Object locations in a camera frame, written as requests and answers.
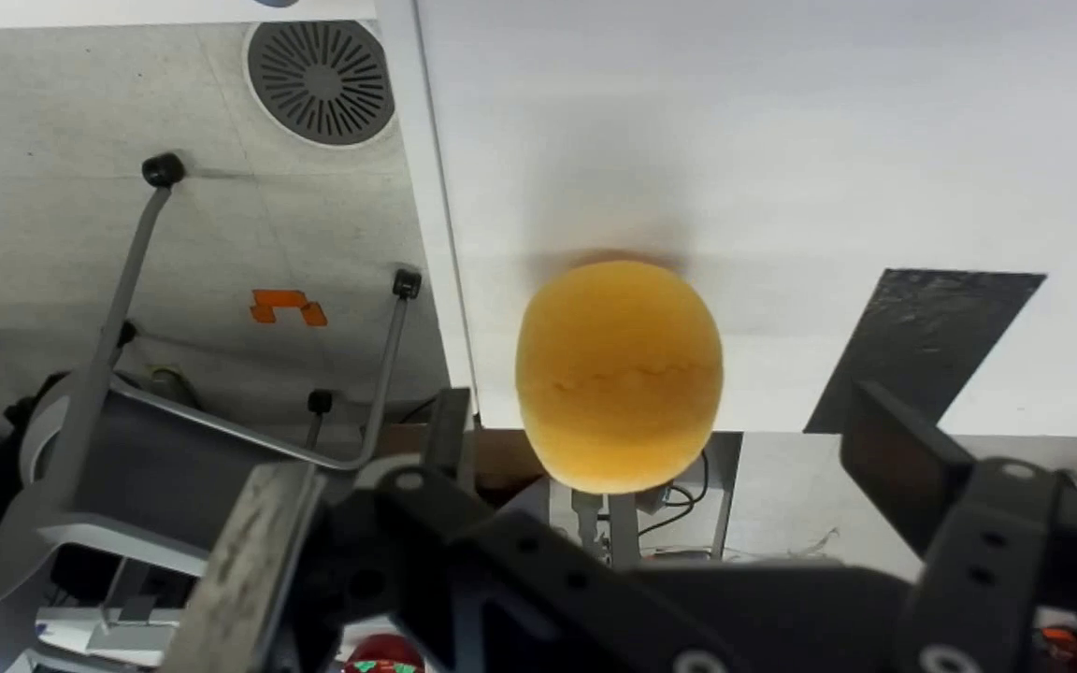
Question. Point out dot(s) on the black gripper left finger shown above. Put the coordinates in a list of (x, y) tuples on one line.
[(251, 562)]

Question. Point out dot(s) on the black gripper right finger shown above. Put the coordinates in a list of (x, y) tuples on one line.
[(1000, 548)]

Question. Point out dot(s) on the orange round fruit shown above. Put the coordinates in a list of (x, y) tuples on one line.
[(617, 374)]

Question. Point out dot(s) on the gray office chair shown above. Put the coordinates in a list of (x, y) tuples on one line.
[(140, 462)]

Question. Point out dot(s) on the red bowl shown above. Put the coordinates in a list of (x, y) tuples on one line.
[(382, 657)]

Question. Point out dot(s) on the black rectangular patch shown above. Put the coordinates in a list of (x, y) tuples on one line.
[(924, 348)]

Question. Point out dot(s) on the orange floor piece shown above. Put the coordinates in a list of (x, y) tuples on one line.
[(275, 304)]

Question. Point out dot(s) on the round gray floor grate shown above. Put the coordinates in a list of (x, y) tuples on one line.
[(319, 81)]

